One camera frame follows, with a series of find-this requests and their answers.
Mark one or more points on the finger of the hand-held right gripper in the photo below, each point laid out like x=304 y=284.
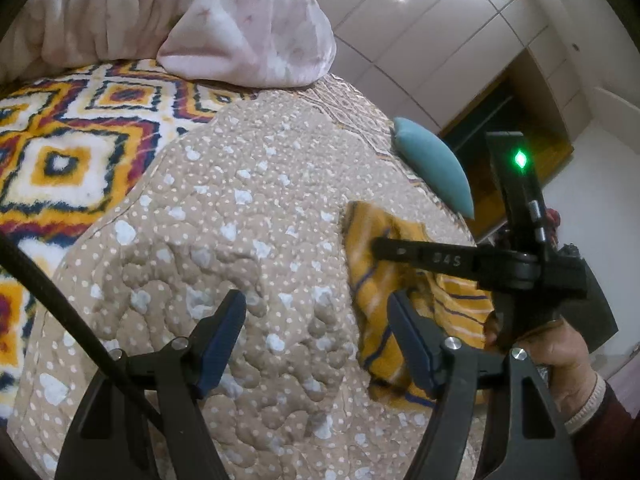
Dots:
x=430 y=258

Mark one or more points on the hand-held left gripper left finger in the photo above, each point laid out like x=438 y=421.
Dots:
x=220 y=345

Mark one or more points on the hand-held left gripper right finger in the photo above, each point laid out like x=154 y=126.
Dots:
x=411 y=345

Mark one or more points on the yellow striped sweater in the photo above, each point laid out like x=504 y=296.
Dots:
x=377 y=320

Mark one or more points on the person's right forearm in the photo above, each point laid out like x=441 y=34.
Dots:
x=612 y=435

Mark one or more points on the person's right hand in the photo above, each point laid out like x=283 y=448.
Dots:
x=560 y=360

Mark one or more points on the wooden door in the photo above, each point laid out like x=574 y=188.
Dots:
x=487 y=215

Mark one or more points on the teal pillow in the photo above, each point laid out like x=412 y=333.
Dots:
x=430 y=160

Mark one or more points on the beige dotted quilt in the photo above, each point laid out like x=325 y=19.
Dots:
x=250 y=210

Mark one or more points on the white wardrobe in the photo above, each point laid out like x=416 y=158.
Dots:
x=425 y=35

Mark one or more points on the colourful diamond pattern blanket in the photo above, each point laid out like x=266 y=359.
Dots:
x=65 y=125

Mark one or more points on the pink floral duvet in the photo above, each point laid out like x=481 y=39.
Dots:
x=240 y=25

